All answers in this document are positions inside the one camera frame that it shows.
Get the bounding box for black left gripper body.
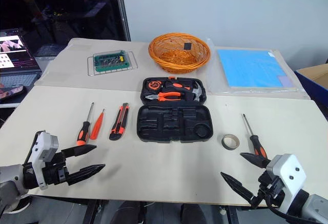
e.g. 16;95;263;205
42;149;70;187

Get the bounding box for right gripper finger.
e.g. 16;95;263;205
239;152;272;169
220;172;257;205

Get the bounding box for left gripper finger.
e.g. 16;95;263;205
61;144;98;158
67;164;106;187

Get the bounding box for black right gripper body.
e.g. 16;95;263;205
257;171;285;207

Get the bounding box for black tool case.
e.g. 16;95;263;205
137;76;214;144

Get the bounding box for orange tester screwdriver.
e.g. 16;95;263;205
89;108;106;140

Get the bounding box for grey tape roll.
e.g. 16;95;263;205
220;133;241;151

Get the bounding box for black orange utility knife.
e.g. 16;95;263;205
109;103;129;141

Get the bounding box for clear plastic bag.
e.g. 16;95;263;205
204;38;309;98

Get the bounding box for green drill bit case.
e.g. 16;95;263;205
92;50;130;73

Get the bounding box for smartphone with patterned case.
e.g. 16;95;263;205
0;85;25;101

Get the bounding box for steel claw hammer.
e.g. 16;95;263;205
163;80;205;104

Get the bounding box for blue sheet pad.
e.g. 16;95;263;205
216;49;293;88

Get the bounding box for black orange tape measure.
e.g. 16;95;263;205
147;79;162;92

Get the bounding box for blue cardboard box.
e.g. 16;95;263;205
294;64;328;122

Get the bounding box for green circuit board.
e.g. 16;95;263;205
87;50;139;77

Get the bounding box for open laptop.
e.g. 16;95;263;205
0;28;43;92

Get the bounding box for orange wicker basket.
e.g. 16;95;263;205
148;32;212;74

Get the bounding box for black orange handled screwdriver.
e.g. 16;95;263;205
76;102;94;147
241;113;269;159

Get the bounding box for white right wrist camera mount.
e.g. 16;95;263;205
265;154;307;214

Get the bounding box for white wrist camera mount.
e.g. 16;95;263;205
265;154;307;214
27;131;59;191

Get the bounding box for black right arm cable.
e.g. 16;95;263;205
251;188;328;224

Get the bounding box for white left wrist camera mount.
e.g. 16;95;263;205
27;131;59;191

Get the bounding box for orange handled pliers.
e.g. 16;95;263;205
145;92;183;103

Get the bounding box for aluminium frame post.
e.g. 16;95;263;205
113;0;132;42

